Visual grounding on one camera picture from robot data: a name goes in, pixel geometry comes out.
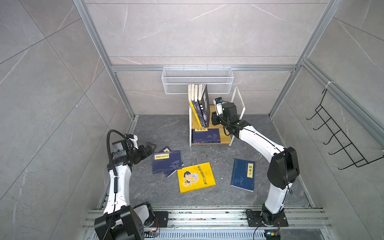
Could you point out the blue book yellow label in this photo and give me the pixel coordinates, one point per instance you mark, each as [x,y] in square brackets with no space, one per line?
[243,176]

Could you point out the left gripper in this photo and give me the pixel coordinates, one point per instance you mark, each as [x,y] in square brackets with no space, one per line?
[149,151]

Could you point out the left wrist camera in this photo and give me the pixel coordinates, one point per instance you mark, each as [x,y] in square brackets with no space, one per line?
[131,141]

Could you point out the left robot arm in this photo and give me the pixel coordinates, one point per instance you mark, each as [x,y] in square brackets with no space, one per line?
[121,220]

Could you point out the black book white characters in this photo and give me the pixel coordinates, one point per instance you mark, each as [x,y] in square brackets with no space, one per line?
[204,101]

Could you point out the yellow cartoon book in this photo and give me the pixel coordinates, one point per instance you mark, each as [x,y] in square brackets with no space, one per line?
[196,177]

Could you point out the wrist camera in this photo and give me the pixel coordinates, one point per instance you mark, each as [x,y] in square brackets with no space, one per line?
[131,141]
[218,105]

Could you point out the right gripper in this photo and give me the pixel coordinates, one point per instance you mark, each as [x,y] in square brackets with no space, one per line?
[215,117]

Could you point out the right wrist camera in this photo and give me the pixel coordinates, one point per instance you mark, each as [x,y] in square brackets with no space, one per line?
[218,105]

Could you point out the navy book yellow label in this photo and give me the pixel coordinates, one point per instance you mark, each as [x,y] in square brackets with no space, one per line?
[206,136]

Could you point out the white wire mesh basket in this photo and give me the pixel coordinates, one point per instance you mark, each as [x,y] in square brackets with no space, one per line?
[176,79]

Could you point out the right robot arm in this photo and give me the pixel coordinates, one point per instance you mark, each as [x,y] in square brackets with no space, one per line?
[283,162]

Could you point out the black wall hook rack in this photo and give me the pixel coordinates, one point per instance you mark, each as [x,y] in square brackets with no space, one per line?
[339,137]

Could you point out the wooden two-tier shelf rack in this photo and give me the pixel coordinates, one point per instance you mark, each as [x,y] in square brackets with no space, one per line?
[194,122]

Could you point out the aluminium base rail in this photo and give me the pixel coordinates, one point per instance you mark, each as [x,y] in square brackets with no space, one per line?
[238,223]

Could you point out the purple portrait book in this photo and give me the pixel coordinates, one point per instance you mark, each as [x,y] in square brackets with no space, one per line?
[195,103]
[203,122]

